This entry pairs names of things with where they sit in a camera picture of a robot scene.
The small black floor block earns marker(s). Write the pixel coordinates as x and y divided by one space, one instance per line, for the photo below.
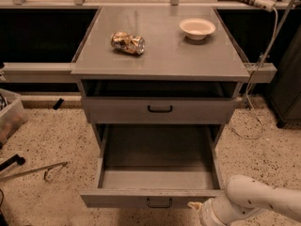
58 104

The black handle tool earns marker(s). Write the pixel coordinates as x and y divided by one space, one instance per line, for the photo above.
14 159

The white paper bowl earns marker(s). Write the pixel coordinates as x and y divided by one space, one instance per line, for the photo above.
197 29

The clear plastic storage bin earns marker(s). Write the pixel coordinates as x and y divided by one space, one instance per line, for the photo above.
12 114

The dark grey side cabinet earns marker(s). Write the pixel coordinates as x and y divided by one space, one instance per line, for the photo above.
284 92

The metal rod with hook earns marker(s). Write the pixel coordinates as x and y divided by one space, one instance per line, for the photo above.
21 174

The crushed golden soda can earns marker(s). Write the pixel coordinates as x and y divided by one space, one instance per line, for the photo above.
127 43

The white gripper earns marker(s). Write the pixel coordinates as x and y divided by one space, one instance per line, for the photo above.
207 211

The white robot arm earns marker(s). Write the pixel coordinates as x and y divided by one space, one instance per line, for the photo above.
284 201

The grey drawer cabinet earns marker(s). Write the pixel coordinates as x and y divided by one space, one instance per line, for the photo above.
172 66

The grey drawer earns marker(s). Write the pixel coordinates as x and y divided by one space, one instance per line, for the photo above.
158 110
155 166

